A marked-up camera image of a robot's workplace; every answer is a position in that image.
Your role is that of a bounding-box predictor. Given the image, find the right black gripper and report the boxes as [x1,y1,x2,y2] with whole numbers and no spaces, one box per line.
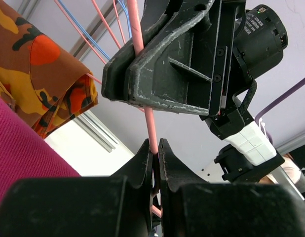
[124,0,246,133]

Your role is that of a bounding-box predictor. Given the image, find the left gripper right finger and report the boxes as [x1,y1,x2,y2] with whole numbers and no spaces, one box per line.
[158,139,305,237]

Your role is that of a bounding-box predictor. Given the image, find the pink trousers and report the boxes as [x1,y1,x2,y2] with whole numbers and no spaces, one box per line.
[0,98,79,203]

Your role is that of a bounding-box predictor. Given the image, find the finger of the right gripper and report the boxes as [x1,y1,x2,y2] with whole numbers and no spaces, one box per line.
[101,0,182,101]

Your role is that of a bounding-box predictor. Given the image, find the pink wire hanger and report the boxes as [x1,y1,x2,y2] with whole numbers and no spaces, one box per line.
[85,0,127,84]
[126,0,165,218]

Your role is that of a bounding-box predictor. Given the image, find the orange camouflage trousers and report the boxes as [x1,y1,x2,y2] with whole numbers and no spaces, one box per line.
[0,0,98,138]

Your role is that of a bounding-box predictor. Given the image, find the pink empty hanger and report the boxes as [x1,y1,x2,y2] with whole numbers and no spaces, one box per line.
[113,0,126,44]

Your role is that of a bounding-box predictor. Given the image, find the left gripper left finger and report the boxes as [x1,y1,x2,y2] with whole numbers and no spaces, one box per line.
[0,141,152,237]

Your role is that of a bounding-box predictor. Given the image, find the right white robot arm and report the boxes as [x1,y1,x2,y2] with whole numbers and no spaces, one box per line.
[102,0,288,182]

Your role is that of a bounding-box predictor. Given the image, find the right aluminium frame post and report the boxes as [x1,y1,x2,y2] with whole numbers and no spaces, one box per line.
[17,0,119,153]

